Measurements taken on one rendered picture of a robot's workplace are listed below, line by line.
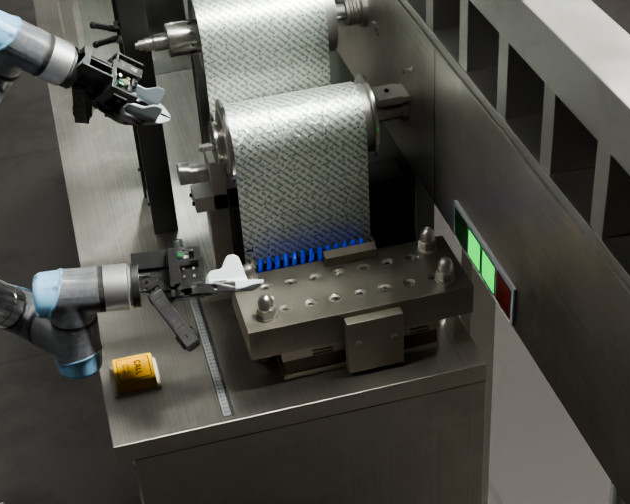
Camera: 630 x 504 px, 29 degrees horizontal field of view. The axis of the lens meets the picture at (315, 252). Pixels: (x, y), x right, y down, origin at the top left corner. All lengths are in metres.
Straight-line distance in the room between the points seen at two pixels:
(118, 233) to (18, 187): 1.99
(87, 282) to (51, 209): 2.41
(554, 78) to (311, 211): 0.74
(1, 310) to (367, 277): 0.62
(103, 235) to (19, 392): 1.14
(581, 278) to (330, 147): 0.68
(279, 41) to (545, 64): 0.80
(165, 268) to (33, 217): 2.39
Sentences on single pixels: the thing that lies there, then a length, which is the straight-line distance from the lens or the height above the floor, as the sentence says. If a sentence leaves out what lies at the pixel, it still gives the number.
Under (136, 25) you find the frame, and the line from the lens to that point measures 2.27.
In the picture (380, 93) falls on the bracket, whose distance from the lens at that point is 2.13.
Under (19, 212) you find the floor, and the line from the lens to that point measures 4.35.
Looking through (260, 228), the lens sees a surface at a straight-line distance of 2.13.
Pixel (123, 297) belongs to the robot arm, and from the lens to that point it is 1.92.
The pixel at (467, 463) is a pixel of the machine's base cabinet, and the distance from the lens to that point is 2.29.
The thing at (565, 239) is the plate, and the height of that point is 1.40.
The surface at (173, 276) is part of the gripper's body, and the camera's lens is 1.92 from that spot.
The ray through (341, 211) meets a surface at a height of 1.10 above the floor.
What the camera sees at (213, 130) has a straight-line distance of 2.06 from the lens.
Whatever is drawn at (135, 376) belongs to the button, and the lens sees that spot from 2.12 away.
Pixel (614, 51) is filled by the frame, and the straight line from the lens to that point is 1.46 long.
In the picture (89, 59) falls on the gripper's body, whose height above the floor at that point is 1.42.
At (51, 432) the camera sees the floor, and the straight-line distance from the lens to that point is 3.43.
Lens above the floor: 2.31
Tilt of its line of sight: 36 degrees down
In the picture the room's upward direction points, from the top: 4 degrees counter-clockwise
